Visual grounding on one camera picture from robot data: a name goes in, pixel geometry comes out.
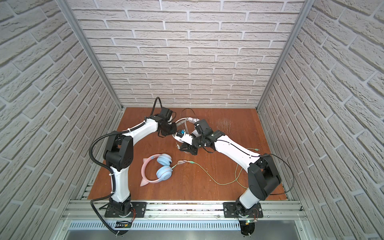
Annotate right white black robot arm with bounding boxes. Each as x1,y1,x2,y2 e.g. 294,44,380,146
173,118,282,212

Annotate white over-ear headphones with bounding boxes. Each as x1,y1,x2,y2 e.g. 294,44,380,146
176,117,200,138

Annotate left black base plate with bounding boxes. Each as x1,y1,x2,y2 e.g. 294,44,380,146
104,202,147,218

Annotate white headphone cable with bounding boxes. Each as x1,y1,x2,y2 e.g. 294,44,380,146
175,116,199,152

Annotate aluminium mounting rail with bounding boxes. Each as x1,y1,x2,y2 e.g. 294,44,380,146
61,199,308,222

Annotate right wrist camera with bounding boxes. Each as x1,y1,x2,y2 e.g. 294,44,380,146
174,130,194,145

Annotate black corrugated cable conduit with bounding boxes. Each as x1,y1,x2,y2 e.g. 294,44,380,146
88,96,164,236

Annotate pink blue cat-ear headphones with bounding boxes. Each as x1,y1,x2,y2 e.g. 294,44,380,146
140,154,173,187

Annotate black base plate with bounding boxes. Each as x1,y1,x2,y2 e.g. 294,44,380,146
223,202,264,219
104,202,147,218

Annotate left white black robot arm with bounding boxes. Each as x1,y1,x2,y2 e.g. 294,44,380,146
104,107,177,216

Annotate white perforated vent strip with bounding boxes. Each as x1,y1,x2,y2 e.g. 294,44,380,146
68,220,240,231

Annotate green headphone cable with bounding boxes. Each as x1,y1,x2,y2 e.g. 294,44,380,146
171,147,260,190

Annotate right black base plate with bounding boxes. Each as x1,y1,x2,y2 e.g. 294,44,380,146
223,202,264,219

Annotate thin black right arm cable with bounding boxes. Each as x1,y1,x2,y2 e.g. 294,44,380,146
178,107,295,196

